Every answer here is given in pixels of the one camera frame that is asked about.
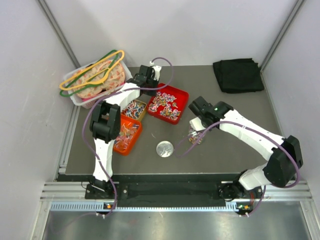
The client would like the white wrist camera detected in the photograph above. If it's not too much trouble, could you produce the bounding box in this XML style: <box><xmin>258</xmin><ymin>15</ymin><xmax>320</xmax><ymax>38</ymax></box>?
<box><xmin>149</xmin><ymin>61</ymin><xmax>162</xmax><ymax>81</ymax></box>
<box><xmin>189</xmin><ymin>117</ymin><xmax>206</xmax><ymax>132</ymax></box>

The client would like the purple cable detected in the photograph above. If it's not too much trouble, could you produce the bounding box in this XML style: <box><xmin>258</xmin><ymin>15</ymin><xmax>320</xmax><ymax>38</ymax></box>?
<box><xmin>174</xmin><ymin>120</ymin><xmax>302</xmax><ymax>217</ymax></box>
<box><xmin>81</xmin><ymin>57</ymin><xmax>174</xmax><ymax>217</ymax></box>

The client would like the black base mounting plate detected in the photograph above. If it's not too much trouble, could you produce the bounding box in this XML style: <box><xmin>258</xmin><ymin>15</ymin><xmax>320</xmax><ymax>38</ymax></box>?
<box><xmin>85</xmin><ymin>181</ymin><xmax>262</xmax><ymax>205</ymax></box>

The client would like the silver round jar lid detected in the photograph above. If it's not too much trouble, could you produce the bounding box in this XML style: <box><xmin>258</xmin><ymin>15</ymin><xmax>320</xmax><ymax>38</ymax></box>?
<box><xmin>156</xmin><ymin>140</ymin><xmax>174</xmax><ymax>158</ymax></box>

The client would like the yellow clothes hanger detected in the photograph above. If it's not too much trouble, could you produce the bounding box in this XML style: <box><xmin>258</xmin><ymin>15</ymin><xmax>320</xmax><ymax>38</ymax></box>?
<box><xmin>59</xmin><ymin>50</ymin><xmax>125</xmax><ymax>91</ymax></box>

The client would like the pile of wrapped candies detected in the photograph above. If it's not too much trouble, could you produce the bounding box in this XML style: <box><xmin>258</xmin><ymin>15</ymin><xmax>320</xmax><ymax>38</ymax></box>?
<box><xmin>147</xmin><ymin>92</ymin><xmax>181</xmax><ymax>121</ymax></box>

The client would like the black folded cloth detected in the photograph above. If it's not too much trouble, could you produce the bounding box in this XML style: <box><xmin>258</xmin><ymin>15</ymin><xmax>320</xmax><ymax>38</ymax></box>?
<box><xmin>212</xmin><ymin>58</ymin><xmax>265</xmax><ymax>94</ymax></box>

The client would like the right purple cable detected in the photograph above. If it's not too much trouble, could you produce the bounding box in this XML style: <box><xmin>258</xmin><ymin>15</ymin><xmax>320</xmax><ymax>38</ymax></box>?
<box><xmin>174</xmin><ymin>120</ymin><xmax>302</xmax><ymax>217</ymax></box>

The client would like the red candy tray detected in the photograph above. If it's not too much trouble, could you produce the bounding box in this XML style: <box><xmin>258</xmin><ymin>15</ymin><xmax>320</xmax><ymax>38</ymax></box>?
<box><xmin>146</xmin><ymin>85</ymin><xmax>189</xmax><ymax>125</ymax></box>

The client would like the gold tin candy box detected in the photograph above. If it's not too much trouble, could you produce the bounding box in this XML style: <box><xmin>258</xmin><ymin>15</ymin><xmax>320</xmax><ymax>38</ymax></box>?
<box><xmin>121</xmin><ymin>99</ymin><xmax>147</xmax><ymax>122</ymax></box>

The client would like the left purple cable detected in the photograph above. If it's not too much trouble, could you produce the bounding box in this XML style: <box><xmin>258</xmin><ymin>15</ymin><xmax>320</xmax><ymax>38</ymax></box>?
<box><xmin>81</xmin><ymin>57</ymin><xmax>174</xmax><ymax>217</ymax></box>

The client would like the aluminium frame rail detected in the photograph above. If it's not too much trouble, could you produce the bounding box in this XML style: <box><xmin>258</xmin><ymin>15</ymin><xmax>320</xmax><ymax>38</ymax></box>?
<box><xmin>40</xmin><ymin>180</ymin><xmax>313</xmax><ymax>202</ymax></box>

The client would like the green clothes hanger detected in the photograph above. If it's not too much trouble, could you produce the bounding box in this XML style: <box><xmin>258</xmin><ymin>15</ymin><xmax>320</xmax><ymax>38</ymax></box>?
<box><xmin>60</xmin><ymin>50</ymin><xmax>120</xmax><ymax>97</ymax></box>

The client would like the floral patterned cloth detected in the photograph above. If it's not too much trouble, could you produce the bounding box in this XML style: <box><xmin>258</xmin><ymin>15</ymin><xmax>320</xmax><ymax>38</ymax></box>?
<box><xmin>75</xmin><ymin>60</ymin><xmax>126</xmax><ymax>100</ymax></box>

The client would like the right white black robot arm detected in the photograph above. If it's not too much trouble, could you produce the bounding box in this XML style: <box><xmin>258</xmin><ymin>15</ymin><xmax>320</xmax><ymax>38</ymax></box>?
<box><xmin>188</xmin><ymin>96</ymin><xmax>303</xmax><ymax>198</ymax></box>

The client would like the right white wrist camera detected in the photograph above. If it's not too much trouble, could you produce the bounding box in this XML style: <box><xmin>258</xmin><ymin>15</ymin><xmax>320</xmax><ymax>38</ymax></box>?
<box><xmin>189</xmin><ymin>117</ymin><xmax>206</xmax><ymax>132</ymax></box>

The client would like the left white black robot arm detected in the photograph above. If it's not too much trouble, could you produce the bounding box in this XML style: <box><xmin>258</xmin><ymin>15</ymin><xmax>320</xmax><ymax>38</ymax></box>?
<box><xmin>89</xmin><ymin>62</ymin><xmax>162</xmax><ymax>199</ymax></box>

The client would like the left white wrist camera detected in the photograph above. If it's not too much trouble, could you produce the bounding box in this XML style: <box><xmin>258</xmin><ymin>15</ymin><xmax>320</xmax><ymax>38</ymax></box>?
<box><xmin>149</xmin><ymin>61</ymin><xmax>162</xmax><ymax>81</ymax></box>

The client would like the orange candy tray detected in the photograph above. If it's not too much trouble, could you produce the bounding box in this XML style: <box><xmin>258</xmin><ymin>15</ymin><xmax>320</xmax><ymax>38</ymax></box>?
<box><xmin>113</xmin><ymin>114</ymin><xmax>143</xmax><ymax>156</ymax></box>

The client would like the clear glass jar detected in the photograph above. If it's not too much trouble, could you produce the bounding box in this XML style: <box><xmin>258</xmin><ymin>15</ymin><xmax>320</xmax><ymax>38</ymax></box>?
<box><xmin>187</xmin><ymin>127</ymin><xmax>205</xmax><ymax>145</ymax></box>

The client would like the white plastic basket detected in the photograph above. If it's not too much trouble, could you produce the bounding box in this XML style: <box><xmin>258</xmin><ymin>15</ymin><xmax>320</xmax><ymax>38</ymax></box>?
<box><xmin>63</xmin><ymin>61</ymin><xmax>133</xmax><ymax>109</ymax></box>

